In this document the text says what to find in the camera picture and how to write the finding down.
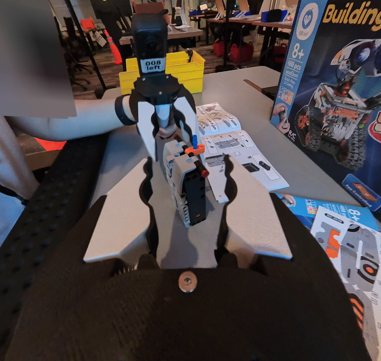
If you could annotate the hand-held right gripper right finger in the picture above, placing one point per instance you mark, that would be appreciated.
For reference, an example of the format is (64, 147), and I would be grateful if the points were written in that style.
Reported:
(256, 218)

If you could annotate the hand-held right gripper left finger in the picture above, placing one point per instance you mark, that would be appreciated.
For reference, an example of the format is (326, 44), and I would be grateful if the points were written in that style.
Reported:
(122, 218)

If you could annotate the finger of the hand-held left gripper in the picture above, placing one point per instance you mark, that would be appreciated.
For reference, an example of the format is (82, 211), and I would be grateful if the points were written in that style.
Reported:
(187, 114)
(145, 122)

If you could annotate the blue instruction manual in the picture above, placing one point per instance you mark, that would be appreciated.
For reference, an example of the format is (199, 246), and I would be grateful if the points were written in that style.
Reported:
(303, 207)

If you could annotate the black grey brick assembly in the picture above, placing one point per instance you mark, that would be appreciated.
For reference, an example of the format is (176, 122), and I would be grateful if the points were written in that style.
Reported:
(195, 194)

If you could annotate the person's left forearm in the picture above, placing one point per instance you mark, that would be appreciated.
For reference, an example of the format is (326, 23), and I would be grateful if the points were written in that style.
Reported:
(74, 122)

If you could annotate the grey desk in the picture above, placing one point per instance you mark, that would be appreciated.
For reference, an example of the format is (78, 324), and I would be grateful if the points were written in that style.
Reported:
(238, 81)

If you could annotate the black desk clamp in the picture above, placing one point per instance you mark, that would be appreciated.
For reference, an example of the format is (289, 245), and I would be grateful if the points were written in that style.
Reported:
(269, 91)

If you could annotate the person's left hand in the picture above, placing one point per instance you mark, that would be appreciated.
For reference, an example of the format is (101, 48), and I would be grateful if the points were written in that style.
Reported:
(165, 132)

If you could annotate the black wristband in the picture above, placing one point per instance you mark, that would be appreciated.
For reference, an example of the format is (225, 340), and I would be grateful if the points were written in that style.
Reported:
(120, 111)

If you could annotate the yellow plastic bin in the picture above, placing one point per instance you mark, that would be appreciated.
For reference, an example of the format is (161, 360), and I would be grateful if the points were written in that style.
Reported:
(184, 69)

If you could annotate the open white instruction booklet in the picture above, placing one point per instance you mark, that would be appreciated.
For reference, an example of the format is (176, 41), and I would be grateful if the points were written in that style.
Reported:
(226, 122)

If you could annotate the orange traffic cone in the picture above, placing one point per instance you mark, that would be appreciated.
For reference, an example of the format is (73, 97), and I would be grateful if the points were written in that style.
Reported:
(114, 51)

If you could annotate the brown background table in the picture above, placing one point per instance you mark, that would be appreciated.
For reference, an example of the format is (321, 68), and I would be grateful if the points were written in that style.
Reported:
(184, 33)

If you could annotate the brown wooden strip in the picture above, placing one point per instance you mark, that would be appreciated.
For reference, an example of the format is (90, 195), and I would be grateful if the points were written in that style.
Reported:
(253, 85)

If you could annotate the red container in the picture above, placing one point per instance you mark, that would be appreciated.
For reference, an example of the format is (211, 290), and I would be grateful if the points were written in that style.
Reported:
(279, 54)
(219, 48)
(241, 53)

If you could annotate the black stand pole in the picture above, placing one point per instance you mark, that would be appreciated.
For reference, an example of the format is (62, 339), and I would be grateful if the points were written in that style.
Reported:
(227, 39)

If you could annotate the black monitor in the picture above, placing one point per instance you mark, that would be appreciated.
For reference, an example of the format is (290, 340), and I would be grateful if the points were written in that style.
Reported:
(116, 6)

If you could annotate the orange panel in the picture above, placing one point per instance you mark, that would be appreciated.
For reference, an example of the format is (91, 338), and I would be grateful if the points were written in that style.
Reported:
(50, 144)

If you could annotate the white orange sticker sheet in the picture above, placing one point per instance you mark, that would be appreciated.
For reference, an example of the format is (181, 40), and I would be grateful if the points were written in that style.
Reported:
(357, 248)

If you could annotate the person's light shirt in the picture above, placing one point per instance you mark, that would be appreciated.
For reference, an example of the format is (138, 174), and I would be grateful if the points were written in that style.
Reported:
(12, 173)

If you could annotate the blue robot kit box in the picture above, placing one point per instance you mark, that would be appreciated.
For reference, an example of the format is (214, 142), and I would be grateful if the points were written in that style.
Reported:
(327, 114)

